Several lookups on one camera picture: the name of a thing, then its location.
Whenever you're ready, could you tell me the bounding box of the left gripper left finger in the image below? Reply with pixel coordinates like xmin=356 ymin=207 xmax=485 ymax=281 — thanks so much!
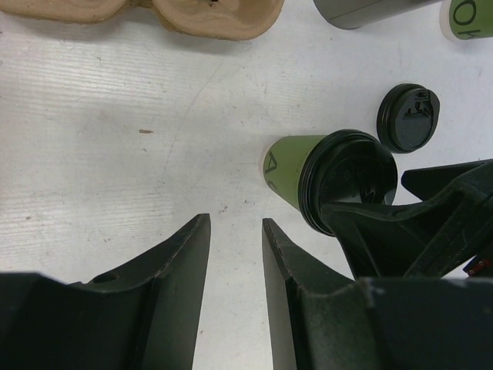
xmin=1 ymin=214 xmax=211 ymax=369

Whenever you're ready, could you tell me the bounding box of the brown pulp cup carrier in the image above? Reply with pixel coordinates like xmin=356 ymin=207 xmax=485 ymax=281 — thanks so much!
xmin=1 ymin=0 xmax=284 ymax=41

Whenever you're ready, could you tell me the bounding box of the black plastic cup lid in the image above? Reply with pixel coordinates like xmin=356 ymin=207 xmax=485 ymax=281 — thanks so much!
xmin=297 ymin=129 xmax=398 ymax=237

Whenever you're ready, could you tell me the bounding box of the green paper coffee cup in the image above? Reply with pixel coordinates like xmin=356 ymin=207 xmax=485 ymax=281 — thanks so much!
xmin=262 ymin=135 xmax=327 ymax=217

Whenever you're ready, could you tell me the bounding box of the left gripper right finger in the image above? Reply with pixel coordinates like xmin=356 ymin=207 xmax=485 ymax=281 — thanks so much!
xmin=262 ymin=218 xmax=492 ymax=369

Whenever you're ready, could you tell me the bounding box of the grey cylindrical straw holder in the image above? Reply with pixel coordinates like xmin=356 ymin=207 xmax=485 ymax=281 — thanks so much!
xmin=314 ymin=0 xmax=436 ymax=30

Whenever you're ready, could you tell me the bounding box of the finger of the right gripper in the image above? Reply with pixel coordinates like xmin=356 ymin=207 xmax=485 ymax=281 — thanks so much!
xmin=322 ymin=160 xmax=492 ymax=278

